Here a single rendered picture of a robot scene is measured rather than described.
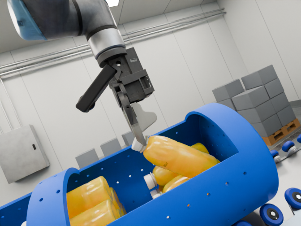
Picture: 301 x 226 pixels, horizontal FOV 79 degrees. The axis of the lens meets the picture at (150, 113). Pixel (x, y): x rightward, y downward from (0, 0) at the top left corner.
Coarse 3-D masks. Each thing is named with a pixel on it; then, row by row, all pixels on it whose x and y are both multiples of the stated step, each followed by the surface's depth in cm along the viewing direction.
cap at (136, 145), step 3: (144, 135) 41; (135, 138) 41; (135, 141) 39; (132, 144) 42; (135, 144) 39; (138, 144) 39; (141, 144) 39; (132, 147) 40; (135, 147) 39; (138, 147) 39; (141, 147) 39; (135, 150) 40; (138, 150) 40
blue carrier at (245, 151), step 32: (192, 128) 61; (224, 128) 39; (128, 160) 56; (224, 160) 36; (256, 160) 36; (32, 192) 37; (64, 192) 35; (128, 192) 58; (192, 192) 33; (224, 192) 34; (256, 192) 36; (0, 224) 49; (32, 224) 31; (64, 224) 31; (128, 224) 31; (160, 224) 32; (192, 224) 33; (224, 224) 36
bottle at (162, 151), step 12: (156, 144) 39; (168, 144) 39; (180, 144) 41; (144, 156) 41; (156, 156) 39; (168, 156) 39; (180, 156) 39; (192, 156) 40; (204, 156) 41; (168, 168) 40; (180, 168) 39; (192, 168) 40; (204, 168) 40
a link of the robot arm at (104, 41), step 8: (104, 32) 38; (112, 32) 38; (96, 40) 38; (104, 40) 38; (112, 40) 38; (120, 40) 39; (96, 48) 38; (104, 48) 38; (112, 48) 38; (96, 56) 39
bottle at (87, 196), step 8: (88, 184) 43; (96, 184) 42; (104, 184) 43; (72, 192) 42; (80, 192) 41; (88, 192) 41; (96, 192) 41; (104, 192) 41; (72, 200) 40; (80, 200) 40; (88, 200) 40; (96, 200) 41; (112, 200) 44; (72, 208) 40; (80, 208) 40; (88, 208) 40; (72, 216) 40
